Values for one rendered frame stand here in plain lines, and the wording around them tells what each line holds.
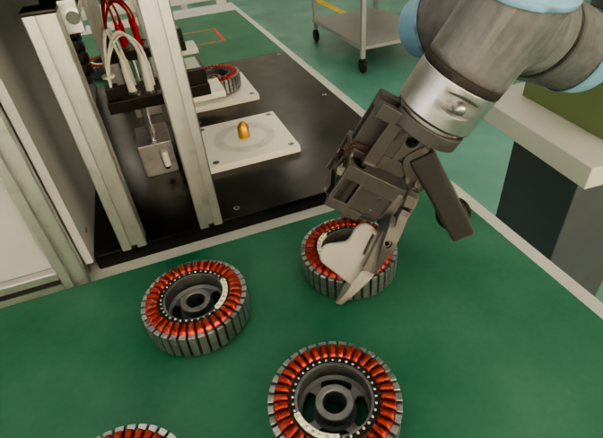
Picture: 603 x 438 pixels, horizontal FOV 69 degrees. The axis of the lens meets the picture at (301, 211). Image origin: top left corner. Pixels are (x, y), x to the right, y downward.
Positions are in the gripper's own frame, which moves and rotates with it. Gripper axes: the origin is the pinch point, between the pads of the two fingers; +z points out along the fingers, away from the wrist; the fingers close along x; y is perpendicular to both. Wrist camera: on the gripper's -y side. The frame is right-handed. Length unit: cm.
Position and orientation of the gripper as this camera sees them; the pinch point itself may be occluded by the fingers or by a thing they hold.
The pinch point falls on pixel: (345, 260)
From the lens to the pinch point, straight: 53.0
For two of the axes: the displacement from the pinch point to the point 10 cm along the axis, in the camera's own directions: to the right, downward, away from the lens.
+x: -0.8, 6.1, -7.9
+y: -9.0, -3.9, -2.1
